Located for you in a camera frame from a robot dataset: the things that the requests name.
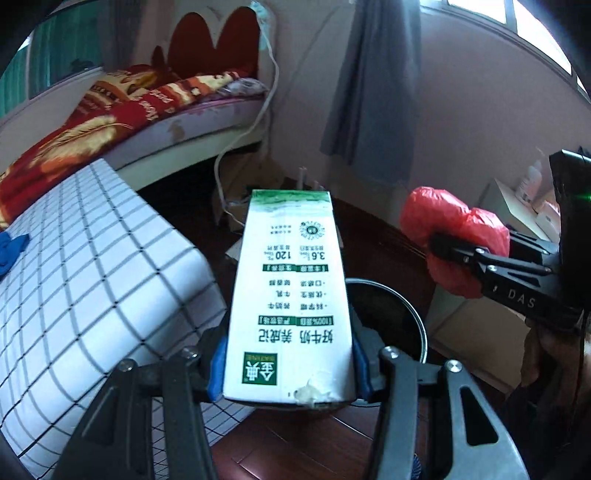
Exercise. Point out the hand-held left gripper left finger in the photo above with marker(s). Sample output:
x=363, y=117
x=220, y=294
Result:
x=216, y=374

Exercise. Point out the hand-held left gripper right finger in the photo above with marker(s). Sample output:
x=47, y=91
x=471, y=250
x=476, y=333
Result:
x=364, y=371

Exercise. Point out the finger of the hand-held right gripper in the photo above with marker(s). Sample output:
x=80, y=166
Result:
x=503, y=272
x=445, y=247

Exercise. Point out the red plastic bag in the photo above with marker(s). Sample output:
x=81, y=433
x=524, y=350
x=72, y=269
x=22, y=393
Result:
x=466, y=221

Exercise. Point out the black metal trash bin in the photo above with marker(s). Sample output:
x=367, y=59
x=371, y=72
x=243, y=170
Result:
x=392, y=314

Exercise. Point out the green white milk carton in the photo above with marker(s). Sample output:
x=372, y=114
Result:
x=286, y=295

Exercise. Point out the person's right hand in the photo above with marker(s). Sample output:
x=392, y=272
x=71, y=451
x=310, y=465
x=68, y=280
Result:
x=554, y=355

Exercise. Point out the white cabinet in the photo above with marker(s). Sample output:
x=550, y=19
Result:
x=503, y=207

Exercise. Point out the long grey curtain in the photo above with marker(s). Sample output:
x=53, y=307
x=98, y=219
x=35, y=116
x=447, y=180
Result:
x=374, y=92

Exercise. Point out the arched bright window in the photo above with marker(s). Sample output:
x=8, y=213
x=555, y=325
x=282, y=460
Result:
x=503, y=23

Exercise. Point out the blue cloth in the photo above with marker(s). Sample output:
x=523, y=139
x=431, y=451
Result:
x=11, y=251

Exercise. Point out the red yellow printed blanket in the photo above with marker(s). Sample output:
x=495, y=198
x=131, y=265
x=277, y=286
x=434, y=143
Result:
x=92, y=129

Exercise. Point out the red heart headboard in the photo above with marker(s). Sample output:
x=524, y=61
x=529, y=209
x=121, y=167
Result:
x=207, y=41

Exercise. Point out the teal glass window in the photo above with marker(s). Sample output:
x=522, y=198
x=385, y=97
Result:
x=51, y=64

